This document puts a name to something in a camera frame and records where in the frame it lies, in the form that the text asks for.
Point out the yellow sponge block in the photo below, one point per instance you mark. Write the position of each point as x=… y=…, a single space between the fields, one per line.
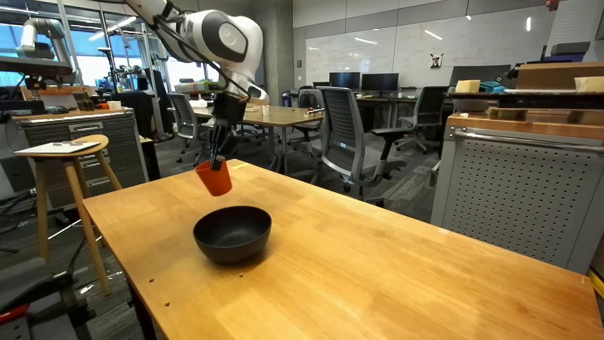
x=467 y=86
x=590 y=84

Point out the black bowl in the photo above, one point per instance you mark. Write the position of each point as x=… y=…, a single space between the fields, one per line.
x=231 y=233

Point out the teal box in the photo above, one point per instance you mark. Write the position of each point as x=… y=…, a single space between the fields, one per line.
x=491 y=87

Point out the window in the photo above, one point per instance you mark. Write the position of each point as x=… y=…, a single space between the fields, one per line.
x=89 y=61

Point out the orange plastic cup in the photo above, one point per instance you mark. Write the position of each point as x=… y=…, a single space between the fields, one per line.
x=214 y=179

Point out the grey drawer cabinet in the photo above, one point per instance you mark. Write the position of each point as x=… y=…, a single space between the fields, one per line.
x=108 y=151

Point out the wooden meeting table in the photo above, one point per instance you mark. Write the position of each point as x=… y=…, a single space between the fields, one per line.
x=283 y=115

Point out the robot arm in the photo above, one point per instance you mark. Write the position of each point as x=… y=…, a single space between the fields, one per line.
x=212 y=35

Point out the row of monitors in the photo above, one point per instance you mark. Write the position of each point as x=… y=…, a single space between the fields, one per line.
x=363 y=81

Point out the grey perforated cabinet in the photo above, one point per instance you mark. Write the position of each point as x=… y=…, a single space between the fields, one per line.
x=514 y=193

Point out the white sheet of paper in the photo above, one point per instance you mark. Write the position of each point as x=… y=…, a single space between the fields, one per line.
x=56 y=148

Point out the whiteboard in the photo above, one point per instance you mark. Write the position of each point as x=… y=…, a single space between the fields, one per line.
x=401 y=52

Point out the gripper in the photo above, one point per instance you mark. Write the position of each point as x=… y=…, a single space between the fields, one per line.
x=229 y=111

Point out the white robot arm with base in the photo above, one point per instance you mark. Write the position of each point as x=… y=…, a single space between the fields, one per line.
x=40 y=47

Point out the grey mesh office chair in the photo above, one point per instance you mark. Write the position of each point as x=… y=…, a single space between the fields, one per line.
x=186 y=118

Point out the small dog picture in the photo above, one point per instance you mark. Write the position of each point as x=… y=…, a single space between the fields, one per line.
x=436 y=60

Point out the wooden stool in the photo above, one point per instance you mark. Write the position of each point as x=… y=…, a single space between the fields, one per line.
x=75 y=179

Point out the cardboard box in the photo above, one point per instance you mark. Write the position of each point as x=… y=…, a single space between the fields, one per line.
x=557 y=75

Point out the black office chair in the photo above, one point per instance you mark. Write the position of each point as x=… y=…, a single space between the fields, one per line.
x=427 y=113

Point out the grey bowl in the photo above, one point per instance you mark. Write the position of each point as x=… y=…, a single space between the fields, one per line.
x=470 y=105

